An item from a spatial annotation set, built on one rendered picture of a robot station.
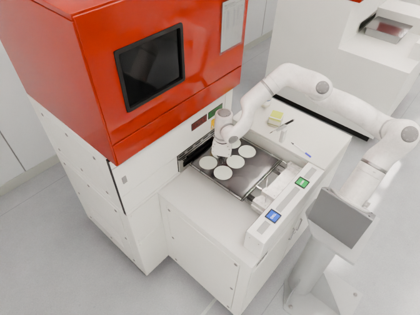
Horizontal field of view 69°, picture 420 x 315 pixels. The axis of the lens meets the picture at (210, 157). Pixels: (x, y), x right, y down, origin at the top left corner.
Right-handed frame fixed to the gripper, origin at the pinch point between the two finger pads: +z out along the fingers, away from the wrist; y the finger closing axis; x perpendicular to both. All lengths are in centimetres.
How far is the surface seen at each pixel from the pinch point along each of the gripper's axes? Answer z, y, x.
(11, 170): 76, -180, 13
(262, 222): -1.6, 26.4, -34.0
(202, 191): 12.4, -6.5, -14.1
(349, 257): 13, 68, -34
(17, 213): 94, -163, -14
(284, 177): 6.5, 34.5, 1.9
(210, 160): 4.4, -6.4, 1.5
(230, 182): 4.5, 7.7, -10.7
